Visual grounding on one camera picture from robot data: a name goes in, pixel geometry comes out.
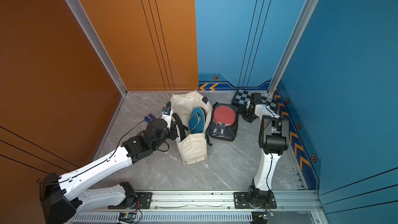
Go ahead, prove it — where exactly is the blue paddle case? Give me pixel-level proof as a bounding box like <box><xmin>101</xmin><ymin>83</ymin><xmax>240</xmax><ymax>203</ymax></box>
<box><xmin>188</xmin><ymin>107</ymin><xmax>207</xmax><ymax>134</ymax></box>

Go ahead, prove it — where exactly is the cream canvas tote bag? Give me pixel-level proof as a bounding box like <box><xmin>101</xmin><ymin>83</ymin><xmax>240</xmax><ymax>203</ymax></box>
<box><xmin>171</xmin><ymin>91</ymin><xmax>212</xmax><ymax>165</ymax></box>

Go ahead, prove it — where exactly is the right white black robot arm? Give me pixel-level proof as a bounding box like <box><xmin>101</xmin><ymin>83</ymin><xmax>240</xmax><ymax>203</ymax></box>
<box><xmin>243</xmin><ymin>93</ymin><xmax>289</xmax><ymax>209</ymax></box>

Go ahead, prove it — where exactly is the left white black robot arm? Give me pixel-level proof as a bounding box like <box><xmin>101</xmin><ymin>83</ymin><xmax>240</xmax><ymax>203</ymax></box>
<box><xmin>39</xmin><ymin>119</ymin><xmax>178</xmax><ymax>224</ymax></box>

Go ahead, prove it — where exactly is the small blue carabiner object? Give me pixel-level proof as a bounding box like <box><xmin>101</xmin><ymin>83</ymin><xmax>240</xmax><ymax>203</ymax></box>
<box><xmin>144</xmin><ymin>114</ymin><xmax>155</xmax><ymax>123</ymax></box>

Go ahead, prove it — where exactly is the black white chess board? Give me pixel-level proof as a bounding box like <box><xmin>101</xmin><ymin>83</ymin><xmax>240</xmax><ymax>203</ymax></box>
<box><xmin>231</xmin><ymin>89</ymin><xmax>277</xmax><ymax>111</ymax></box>

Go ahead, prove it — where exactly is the left green circuit board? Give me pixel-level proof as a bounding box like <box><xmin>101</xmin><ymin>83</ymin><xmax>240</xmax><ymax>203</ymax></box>
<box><xmin>118</xmin><ymin>212</ymin><xmax>138</xmax><ymax>224</ymax></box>

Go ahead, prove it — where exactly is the green circuit board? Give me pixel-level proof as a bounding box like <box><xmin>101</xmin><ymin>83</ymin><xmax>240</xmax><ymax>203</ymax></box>
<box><xmin>118</xmin><ymin>212</ymin><xmax>138</xmax><ymax>224</ymax></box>
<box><xmin>258</xmin><ymin>210</ymin><xmax>275</xmax><ymax>223</ymax></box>

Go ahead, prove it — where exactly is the white vent grille strip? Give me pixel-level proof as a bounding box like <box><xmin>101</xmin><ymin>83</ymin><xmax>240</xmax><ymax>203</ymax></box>
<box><xmin>70</xmin><ymin>212</ymin><xmax>253</xmax><ymax>224</ymax></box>

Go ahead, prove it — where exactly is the right green circuit board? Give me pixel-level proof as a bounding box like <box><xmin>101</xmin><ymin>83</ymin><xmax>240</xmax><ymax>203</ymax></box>
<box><xmin>258</xmin><ymin>210</ymin><xmax>275</xmax><ymax>223</ymax></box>

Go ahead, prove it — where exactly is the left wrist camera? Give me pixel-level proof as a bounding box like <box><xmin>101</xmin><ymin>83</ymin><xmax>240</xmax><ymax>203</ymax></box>
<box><xmin>160</xmin><ymin>106</ymin><xmax>173</xmax><ymax>121</ymax></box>

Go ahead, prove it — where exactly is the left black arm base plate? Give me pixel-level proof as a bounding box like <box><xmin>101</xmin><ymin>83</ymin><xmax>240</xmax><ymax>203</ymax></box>
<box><xmin>107</xmin><ymin>192</ymin><xmax>153</xmax><ymax>209</ymax></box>

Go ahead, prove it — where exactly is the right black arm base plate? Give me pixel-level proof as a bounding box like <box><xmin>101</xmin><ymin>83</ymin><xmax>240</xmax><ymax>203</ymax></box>
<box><xmin>233</xmin><ymin>191</ymin><xmax>277</xmax><ymax>209</ymax></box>

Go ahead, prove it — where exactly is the aluminium mounting rail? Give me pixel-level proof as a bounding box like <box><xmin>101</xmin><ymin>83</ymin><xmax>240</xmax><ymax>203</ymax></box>
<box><xmin>62</xmin><ymin>189</ymin><xmax>324</xmax><ymax>212</ymax></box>

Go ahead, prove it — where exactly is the right aluminium corner post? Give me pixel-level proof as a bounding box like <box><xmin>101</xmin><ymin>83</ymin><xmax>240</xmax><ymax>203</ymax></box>
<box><xmin>267</xmin><ymin>0</ymin><xmax>319</xmax><ymax>97</ymax></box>

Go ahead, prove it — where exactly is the aluminium corner post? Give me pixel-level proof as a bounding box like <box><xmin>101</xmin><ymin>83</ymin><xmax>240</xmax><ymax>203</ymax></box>
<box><xmin>65</xmin><ymin>0</ymin><xmax>128</xmax><ymax>97</ymax></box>
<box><xmin>267</xmin><ymin>0</ymin><xmax>319</xmax><ymax>97</ymax></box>

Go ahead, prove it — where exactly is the left aluminium corner post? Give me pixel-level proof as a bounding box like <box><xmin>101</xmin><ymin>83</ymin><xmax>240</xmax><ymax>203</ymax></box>
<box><xmin>65</xmin><ymin>0</ymin><xmax>128</xmax><ymax>97</ymax></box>

